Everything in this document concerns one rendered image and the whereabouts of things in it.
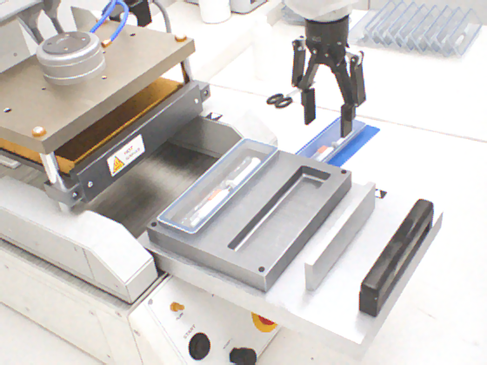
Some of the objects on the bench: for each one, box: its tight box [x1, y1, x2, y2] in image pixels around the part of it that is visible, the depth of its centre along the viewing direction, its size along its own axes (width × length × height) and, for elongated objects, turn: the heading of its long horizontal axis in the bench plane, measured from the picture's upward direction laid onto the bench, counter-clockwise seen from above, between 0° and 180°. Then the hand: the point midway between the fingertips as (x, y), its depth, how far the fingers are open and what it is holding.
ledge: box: [147, 0, 285, 83], centre depth 157 cm, size 30×84×4 cm, turn 156°
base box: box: [0, 249, 183, 365], centre depth 96 cm, size 54×38×17 cm
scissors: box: [266, 81, 317, 108], centre depth 138 cm, size 14×6×1 cm, turn 141°
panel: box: [143, 275, 282, 365], centre depth 83 cm, size 2×30×19 cm, turn 153°
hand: (327, 116), depth 116 cm, fingers open, 8 cm apart
